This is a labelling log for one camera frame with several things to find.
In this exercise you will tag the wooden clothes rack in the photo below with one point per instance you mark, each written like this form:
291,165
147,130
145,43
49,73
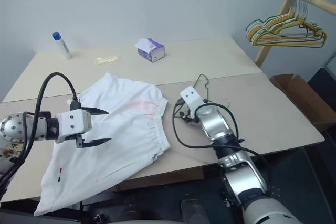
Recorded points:
328,3

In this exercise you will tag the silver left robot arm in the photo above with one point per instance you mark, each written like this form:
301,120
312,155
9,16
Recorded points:
15,127

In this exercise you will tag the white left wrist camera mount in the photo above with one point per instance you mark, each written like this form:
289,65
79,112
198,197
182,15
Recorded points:
73,124

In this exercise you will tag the white box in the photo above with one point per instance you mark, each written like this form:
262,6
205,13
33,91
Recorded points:
331,64

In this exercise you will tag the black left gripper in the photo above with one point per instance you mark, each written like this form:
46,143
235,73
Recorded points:
80,141

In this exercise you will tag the colourful clothes hangers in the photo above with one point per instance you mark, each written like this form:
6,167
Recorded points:
258,21

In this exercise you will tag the dark cabinet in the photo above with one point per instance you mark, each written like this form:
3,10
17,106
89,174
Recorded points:
325,83

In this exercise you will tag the white bottle with blue cap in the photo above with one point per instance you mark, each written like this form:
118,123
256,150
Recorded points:
63,48

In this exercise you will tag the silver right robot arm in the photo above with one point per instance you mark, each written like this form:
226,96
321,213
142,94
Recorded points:
236,176

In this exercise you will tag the purple tissue box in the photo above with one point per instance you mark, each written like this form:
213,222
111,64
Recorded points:
155,51

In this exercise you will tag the yellow plastic packet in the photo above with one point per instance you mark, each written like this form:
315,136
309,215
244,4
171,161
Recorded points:
106,59

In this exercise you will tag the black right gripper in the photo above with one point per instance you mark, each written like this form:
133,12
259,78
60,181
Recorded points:
187,119

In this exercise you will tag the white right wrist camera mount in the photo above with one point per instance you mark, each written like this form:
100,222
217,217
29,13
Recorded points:
193,99

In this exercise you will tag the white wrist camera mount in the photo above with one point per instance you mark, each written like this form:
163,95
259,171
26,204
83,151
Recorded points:
73,124
193,99

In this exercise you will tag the white shorts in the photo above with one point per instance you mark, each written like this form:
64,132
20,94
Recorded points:
126,129

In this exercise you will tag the brown cardboard box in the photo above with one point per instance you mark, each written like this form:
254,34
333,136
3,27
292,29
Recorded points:
296,95

